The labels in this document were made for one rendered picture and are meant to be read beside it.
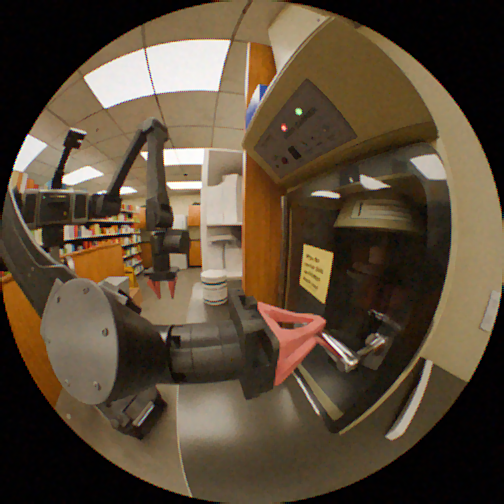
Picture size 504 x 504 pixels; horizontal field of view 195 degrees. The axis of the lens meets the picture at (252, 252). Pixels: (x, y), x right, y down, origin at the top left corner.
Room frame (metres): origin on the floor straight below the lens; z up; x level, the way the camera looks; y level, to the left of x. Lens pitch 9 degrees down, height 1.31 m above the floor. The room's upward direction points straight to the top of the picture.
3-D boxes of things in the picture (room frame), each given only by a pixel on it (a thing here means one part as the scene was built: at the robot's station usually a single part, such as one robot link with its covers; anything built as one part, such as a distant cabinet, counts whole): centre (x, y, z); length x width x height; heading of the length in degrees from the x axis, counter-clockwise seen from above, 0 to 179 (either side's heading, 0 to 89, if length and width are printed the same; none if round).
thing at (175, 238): (0.38, 0.24, 1.30); 0.11 x 0.09 x 0.12; 81
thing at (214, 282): (0.69, 0.19, 1.02); 0.13 x 0.13 x 0.15
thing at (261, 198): (0.45, -0.21, 1.64); 0.49 x 0.03 x 1.40; 107
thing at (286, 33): (0.23, -0.25, 2.18); 0.32 x 0.25 x 0.93; 17
